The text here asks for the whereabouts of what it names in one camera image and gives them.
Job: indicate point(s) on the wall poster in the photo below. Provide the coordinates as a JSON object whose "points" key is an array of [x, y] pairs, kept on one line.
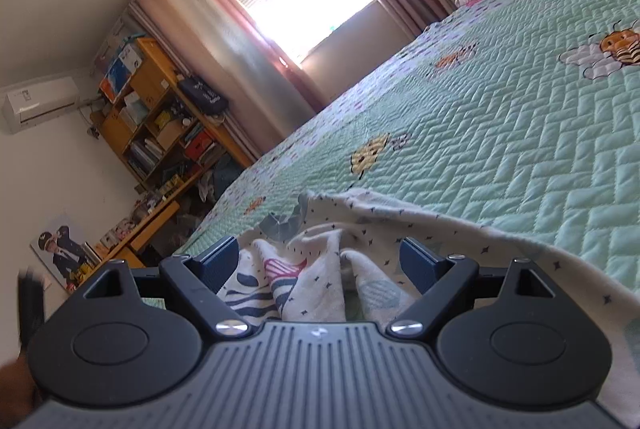
{"points": [[62, 254]]}

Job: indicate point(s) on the green quilted bee bedspread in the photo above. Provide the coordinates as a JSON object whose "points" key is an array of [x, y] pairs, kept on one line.
{"points": [[500, 119]]}

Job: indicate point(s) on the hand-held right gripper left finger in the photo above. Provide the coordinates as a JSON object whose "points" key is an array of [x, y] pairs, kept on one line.
{"points": [[220, 259]]}

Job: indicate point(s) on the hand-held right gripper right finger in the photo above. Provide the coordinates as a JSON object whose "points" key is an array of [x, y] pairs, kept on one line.
{"points": [[417, 259]]}

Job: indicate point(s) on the wooden bookshelf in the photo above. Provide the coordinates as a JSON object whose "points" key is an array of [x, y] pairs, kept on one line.
{"points": [[145, 89]]}

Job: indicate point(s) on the white air conditioner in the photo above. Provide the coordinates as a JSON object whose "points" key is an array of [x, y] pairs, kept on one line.
{"points": [[40, 101]]}

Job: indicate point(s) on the white printed shirt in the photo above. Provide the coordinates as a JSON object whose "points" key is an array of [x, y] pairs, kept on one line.
{"points": [[380, 219]]}

